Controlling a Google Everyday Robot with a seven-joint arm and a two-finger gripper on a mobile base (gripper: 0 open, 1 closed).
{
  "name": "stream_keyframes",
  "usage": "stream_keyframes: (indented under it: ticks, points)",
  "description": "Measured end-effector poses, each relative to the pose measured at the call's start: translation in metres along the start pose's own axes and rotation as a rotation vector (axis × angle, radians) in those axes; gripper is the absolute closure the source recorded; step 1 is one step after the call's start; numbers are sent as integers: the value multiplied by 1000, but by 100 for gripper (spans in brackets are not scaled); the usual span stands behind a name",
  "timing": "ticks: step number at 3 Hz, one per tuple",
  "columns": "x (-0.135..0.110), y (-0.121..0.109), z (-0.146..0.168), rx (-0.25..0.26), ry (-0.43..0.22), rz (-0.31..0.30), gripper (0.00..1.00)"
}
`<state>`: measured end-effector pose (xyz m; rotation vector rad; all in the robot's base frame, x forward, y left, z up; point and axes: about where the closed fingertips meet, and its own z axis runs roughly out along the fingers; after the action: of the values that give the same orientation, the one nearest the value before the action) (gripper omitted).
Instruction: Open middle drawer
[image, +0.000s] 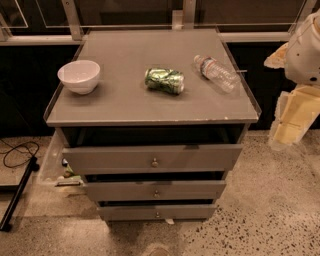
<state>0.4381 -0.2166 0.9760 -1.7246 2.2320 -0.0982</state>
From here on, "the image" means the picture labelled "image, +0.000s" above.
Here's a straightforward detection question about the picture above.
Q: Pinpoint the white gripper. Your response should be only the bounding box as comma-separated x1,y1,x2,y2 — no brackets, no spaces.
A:
264,43,320,151

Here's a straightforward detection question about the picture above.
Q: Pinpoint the grey drawer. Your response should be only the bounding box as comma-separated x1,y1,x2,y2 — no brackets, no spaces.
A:
84,180,226,201
62,144,242,175
98,204,215,221

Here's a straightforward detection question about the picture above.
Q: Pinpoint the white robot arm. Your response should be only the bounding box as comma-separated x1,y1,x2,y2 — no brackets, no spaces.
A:
264,10,320,151

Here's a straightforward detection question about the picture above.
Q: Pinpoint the grey drawer cabinet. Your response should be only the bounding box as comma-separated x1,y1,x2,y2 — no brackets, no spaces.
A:
45,29,260,210

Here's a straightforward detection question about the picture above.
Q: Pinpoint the grey top drawer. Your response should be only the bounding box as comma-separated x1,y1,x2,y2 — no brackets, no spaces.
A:
62,144,242,175

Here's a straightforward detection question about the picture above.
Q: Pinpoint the grey bottom drawer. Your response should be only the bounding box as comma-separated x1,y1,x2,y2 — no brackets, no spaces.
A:
98,204,215,221

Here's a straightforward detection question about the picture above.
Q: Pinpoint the clear plastic water bottle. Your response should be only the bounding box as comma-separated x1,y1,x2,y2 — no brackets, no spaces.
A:
194,55,241,93

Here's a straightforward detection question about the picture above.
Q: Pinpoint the crushed green soda can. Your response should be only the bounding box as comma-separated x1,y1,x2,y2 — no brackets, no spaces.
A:
144,68,184,95

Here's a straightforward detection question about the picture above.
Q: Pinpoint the white ceramic bowl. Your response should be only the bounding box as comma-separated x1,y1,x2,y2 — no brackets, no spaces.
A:
57,60,101,94

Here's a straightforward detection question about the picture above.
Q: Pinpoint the clear plastic bin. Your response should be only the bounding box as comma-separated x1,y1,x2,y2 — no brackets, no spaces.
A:
37,134,82,187

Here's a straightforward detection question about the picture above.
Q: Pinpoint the black metal floor bar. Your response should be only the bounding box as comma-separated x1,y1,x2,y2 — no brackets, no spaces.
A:
0,156,40,232

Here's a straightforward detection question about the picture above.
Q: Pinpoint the metal railing frame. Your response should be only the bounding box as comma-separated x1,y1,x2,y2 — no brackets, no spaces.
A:
0,0,320,45

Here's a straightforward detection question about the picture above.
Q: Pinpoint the black floor cable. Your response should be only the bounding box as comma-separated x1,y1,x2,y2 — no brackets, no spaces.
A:
0,138,40,169

